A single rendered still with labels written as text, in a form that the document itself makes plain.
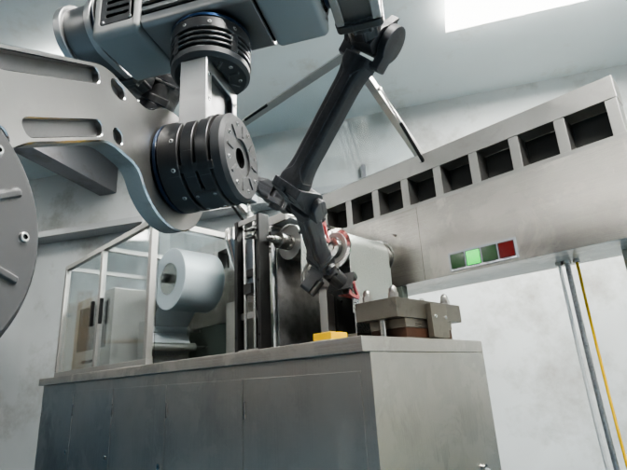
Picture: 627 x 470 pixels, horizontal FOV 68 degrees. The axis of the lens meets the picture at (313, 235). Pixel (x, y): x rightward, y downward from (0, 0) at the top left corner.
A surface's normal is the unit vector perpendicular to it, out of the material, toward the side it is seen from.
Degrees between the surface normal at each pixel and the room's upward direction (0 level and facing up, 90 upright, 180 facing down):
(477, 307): 90
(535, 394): 90
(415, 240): 90
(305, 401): 90
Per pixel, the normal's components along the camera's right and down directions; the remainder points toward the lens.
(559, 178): -0.70, -0.18
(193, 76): -0.27, -0.28
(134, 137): 0.96, -0.13
